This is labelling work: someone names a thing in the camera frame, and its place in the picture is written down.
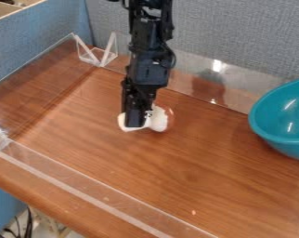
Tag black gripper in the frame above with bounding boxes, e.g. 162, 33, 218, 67
122, 50, 176, 127

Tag white plush mushroom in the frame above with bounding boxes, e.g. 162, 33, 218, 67
118, 104, 175, 132

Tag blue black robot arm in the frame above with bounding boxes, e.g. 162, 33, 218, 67
110, 0, 176, 128

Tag blue plastic bowl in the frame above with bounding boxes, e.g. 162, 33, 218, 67
248, 79, 299, 160

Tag clear acrylic back barrier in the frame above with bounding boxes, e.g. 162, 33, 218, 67
100, 32, 290, 116

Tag clear acrylic barrier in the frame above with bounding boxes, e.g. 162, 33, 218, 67
0, 33, 95, 137
0, 138, 219, 238
100, 32, 290, 116

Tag clear acrylic left barrier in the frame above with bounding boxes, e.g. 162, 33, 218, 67
0, 33, 95, 137

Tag clear acrylic front barrier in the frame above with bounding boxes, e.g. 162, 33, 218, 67
0, 138, 219, 238

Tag wooden shelf box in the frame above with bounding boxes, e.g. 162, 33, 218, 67
0, 0, 47, 20

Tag clear acrylic corner bracket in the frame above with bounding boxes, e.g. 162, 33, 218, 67
72, 33, 119, 68

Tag black cables under table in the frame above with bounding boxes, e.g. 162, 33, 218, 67
0, 206, 35, 238

